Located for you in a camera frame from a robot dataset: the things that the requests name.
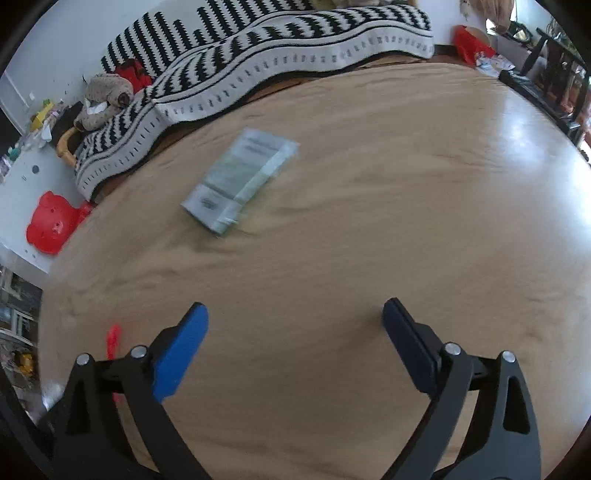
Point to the green and white packet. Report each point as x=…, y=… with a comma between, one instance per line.
x=240, y=180

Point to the red bear-shaped stool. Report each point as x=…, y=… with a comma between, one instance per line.
x=51, y=221

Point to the red cloth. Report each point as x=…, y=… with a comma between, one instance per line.
x=134, y=74

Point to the striped black white sofa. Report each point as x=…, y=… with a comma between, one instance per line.
x=277, y=60

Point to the white papers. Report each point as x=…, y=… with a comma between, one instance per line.
x=491, y=64

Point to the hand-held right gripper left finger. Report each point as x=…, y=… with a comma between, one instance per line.
x=180, y=355

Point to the brown plush toy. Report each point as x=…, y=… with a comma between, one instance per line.
x=104, y=87

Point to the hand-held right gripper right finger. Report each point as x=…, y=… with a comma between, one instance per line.
x=406, y=341

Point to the yellow toy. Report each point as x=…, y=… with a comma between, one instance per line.
x=25, y=362

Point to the small red plastic piece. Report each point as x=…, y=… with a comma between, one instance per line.
x=114, y=339

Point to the dark wooden chair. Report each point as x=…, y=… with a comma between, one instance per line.
x=558, y=69

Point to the red bag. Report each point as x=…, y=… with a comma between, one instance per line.
x=468, y=44

